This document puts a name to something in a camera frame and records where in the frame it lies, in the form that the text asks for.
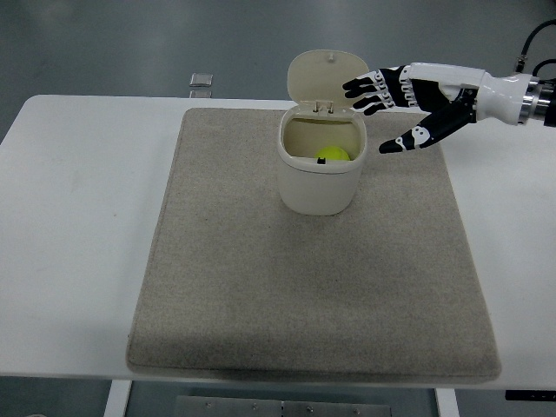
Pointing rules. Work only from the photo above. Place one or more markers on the grey metal plate with screws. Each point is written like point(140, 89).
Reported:
point(282, 408)

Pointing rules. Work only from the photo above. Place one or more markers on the white table leg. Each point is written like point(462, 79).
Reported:
point(117, 399)
point(445, 404)

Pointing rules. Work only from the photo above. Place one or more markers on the black table control panel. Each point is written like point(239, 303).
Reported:
point(530, 395)

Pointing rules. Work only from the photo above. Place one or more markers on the cream lidded plastic bin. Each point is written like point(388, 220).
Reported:
point(319, 191)

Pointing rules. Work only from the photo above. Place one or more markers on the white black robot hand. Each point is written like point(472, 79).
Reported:
point(443, 80)

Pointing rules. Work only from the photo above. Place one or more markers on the yellow-green tennis ball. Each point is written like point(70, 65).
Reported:
point(332, 153)

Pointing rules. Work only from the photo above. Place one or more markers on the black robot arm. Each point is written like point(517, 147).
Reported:
point(547, 102)

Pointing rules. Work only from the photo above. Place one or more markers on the small silver floor plate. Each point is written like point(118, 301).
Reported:
point(200, 93)
point(201, 79)

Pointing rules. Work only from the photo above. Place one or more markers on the beige fabric table mat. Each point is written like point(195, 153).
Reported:
point(260, 282)

